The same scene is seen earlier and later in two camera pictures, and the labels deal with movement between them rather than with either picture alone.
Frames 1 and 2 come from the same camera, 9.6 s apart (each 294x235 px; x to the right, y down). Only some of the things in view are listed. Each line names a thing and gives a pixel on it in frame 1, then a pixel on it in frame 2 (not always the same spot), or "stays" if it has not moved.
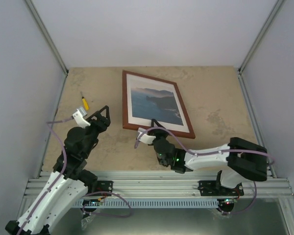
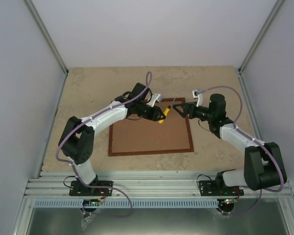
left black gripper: [106, 123] to [156, 111]
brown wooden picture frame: [126, 125] to [110, 154]
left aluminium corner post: [46, 35] stays
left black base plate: [106, 186] stays
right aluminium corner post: [261, 35] stays
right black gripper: [158, 131] to [186, 106]
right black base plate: [213, 188] stays
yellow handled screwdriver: [85, 102] to [166, 112]
